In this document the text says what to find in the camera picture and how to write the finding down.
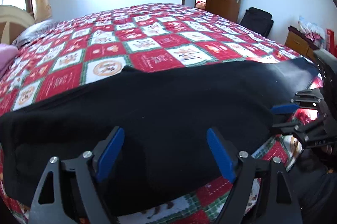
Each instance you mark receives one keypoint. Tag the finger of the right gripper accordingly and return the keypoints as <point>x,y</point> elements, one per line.
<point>302,100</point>
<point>300,129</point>

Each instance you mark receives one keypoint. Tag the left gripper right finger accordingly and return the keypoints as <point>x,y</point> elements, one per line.
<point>261,191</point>

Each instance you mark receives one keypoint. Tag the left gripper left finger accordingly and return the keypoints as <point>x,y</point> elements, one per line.
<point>90,168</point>

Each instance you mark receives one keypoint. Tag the black pants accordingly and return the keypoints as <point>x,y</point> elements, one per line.
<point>165,116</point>

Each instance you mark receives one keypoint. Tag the wooden desk cabinet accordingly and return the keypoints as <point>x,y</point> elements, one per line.
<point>300,43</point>

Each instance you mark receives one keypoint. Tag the clutter on desk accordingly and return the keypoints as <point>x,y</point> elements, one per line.
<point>322,39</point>

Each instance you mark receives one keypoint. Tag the black suitcase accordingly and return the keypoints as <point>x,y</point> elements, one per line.
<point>258,21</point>

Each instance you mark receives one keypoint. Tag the pink folded blanket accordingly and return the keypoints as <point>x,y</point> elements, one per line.
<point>7,56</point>

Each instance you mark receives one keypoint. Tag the red patchwork bed quilt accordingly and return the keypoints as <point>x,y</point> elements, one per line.
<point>150,38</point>

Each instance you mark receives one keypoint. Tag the grey striped pillow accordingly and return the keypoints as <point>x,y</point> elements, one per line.
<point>33,32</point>

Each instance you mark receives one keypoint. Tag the cream round headboard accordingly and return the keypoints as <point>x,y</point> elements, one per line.
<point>13,22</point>

